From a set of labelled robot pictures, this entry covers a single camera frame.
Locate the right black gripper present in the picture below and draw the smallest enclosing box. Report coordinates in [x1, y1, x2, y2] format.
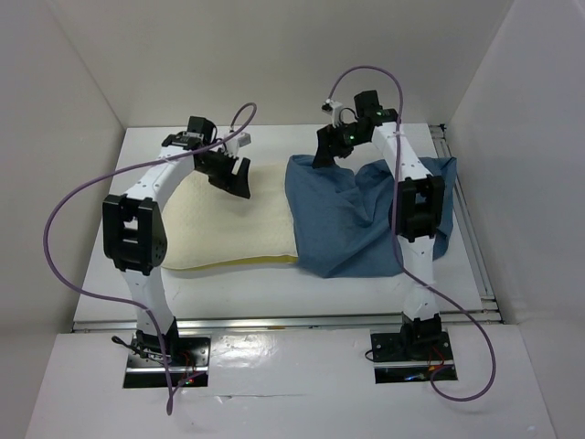
[312, 119, 368, 169]

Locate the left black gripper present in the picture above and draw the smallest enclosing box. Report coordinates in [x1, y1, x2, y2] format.
[195, 147, 250, 198]

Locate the cream yellow pillow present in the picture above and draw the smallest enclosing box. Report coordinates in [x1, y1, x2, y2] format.
[163, 163, 298, 271]

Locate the blue pillowcase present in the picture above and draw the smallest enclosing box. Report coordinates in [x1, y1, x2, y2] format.
[284, 154, 457, 279]

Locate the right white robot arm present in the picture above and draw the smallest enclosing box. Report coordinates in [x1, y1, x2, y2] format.
[313, 91, 445, 361]

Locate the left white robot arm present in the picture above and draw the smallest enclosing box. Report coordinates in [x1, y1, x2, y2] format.
[102, 116, 251, 365]

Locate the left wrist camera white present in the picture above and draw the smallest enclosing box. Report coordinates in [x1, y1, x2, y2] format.
[223, 133, 251, 158]

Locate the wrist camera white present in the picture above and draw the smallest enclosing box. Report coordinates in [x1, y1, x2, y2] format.
[223, 133, 251, 158]
[321, 99, 344, 128]

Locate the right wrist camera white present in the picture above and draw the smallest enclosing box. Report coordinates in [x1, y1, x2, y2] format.
[321, 99, 344, 128]

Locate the aluminium rail right side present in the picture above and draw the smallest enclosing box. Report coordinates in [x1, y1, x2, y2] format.
[428, 124, 502, 322]

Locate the aluminium rail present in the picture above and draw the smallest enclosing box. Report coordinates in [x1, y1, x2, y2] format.
[72, 310, 503, 333]
[428, 124, 502, 322]

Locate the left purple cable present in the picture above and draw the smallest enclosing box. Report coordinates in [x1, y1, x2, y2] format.
[42, 102, 258, 416]

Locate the purple cable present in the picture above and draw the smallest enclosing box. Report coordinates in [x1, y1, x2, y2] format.
[42, 102, 258, 416]
[328, 65, 497, 402]

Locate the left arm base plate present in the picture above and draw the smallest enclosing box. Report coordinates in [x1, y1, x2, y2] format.
[126, 336, 211, 373]

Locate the aluminium rail front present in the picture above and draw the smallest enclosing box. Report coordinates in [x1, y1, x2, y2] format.
[72, 310, 503, 333]

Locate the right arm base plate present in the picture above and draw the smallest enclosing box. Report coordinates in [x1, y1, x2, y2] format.
[370, 332, 453, 363]

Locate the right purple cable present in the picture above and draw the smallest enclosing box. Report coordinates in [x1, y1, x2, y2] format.
[328, 65, 497, 402]

